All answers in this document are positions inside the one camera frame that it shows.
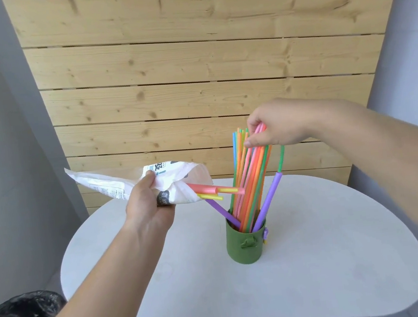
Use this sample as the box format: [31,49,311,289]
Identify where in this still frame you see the person's left hand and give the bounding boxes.
[121,168,179,236]

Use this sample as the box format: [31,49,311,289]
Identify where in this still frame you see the person's right hand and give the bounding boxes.
[238,94,319,151]

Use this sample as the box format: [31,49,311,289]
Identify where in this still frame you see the white plastic straw bag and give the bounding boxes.
[64,150,216,219]

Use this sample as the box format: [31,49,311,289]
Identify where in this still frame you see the pink thin straw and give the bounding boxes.
[224,122,278,220]

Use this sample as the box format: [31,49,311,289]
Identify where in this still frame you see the person's right forearm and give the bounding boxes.
[310,86,418,277]

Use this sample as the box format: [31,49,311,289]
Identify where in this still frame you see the person's left forearm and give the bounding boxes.
[0,213,178,317]

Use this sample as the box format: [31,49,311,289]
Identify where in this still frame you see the green thin straw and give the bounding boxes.
[274,145,288,174]

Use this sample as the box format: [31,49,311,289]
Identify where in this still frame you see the bundle of colourful thin straws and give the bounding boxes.
[220,123,283,235]

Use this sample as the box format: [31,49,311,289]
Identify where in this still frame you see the pink wide straw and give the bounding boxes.
[187,180,220,198]

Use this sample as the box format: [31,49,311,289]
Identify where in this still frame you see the purple wide straw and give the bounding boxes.
[245,171,290,234]
[204,195,242,232]

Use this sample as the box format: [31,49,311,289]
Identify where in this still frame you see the wooden slat panel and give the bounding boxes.
[2,0,418,225]

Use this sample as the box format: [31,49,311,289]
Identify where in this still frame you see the green cylindrical holder cup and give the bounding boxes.
[222,205,272,267]

